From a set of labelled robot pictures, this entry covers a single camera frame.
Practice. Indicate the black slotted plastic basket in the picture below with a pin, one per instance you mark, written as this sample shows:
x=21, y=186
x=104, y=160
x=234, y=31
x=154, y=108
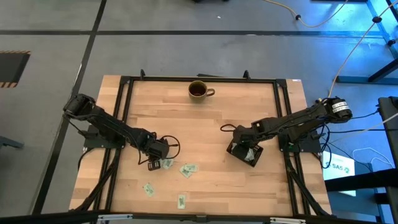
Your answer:
x=258, y=155

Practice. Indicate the grey chair base leg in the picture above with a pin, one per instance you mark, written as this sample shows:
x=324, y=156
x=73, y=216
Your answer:
x=9, y=142

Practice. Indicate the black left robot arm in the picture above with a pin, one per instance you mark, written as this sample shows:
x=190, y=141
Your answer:
x=109, y=127

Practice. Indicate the black equipment cart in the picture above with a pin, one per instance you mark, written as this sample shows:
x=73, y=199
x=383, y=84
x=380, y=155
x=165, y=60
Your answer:
x=388, y=109

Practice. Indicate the olive green ceramic mug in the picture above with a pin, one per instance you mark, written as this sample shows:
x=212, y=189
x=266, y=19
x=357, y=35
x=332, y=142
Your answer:
x=197, y=98

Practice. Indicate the blue metal stand frame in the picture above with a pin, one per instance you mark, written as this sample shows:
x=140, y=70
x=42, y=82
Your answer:
x=351, y=80

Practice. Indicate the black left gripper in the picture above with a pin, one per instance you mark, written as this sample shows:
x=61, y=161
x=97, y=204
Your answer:
x=155, y=147

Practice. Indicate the white SAS printed sign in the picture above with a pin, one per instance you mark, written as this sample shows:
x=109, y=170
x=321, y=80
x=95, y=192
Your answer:
x=329, y=172

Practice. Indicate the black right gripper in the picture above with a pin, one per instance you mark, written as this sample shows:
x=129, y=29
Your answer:
x=245, y=137

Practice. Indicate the black desk edge bar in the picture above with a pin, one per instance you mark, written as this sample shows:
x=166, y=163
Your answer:
x=357, y=183

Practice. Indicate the black hazard-striped floor hatch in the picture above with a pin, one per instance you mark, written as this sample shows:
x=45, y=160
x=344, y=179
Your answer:
x=12, y=68

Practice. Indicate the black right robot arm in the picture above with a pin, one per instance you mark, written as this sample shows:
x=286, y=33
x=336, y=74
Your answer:
x=295, y=119

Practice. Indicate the silver metal bracket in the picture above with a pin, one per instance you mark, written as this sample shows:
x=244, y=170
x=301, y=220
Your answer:
x=115, y=216
x=287, y=221

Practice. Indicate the black camera rig beam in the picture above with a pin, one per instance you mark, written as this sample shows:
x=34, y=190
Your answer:
x=46, y=219

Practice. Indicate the green Stevia sweetener packet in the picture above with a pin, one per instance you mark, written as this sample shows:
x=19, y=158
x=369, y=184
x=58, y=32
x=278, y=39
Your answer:
x=168, y=163
x=191, y=168
x=181, y=201
x=149, y=189
x=250, y=154
x=185, y=171

